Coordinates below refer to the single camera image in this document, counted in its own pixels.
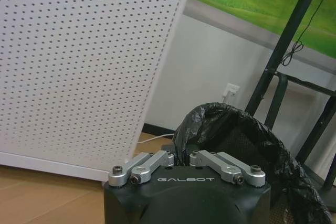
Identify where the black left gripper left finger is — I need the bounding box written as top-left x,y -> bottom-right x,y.
108,150 -> 175,187

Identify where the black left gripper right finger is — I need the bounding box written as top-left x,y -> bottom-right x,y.
188,150 -> 266,187

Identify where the black mesh trash bin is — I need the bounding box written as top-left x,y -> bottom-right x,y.
219,125 -> 332,224

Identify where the black plastic bin liner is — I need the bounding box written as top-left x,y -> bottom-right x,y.
173,102 -> 333,224

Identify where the white perforated panel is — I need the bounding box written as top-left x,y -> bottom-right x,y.
0,0 -> 196,183

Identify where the white power cable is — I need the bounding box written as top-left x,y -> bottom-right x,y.
136,92 -> 232,145

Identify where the white wall power socket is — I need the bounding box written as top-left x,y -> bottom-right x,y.
226,82 -> 240,97

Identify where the black metal stand frame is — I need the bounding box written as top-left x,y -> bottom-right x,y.
244,0 -> 336,206

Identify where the thin black hanging cable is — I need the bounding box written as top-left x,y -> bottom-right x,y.
280,0 -> 336,66

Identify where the green landscape wall picture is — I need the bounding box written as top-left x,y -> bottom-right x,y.
189,0 -> 336,58

